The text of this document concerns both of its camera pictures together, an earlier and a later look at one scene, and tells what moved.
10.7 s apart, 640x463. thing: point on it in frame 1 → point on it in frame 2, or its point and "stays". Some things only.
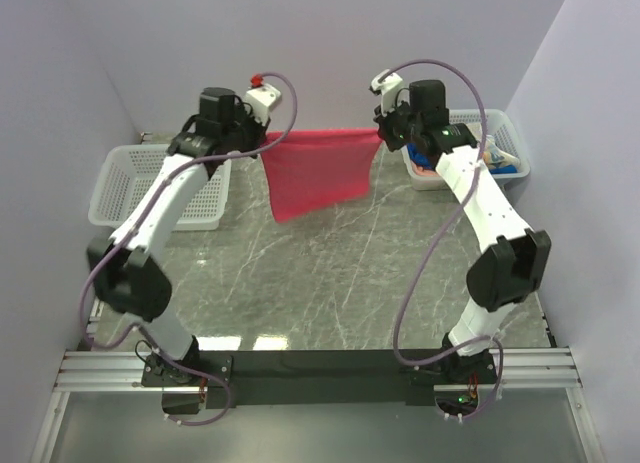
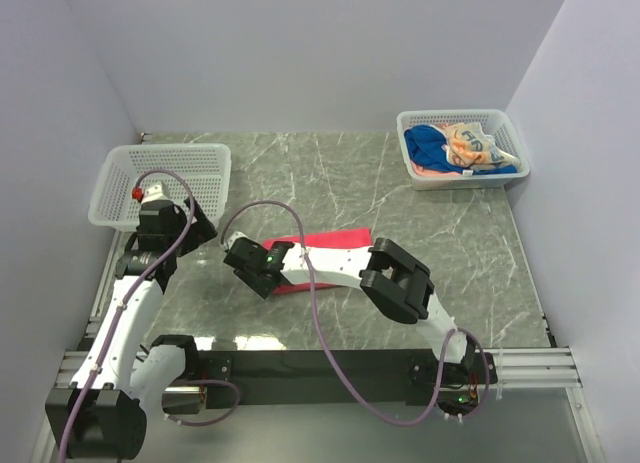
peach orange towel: (425, 172) stays
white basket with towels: (498, 140) stays
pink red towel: (310, 170) → (336, 259)
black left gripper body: (246, 132) → (199, 232)
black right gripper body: (398, 126) → (252, 280)
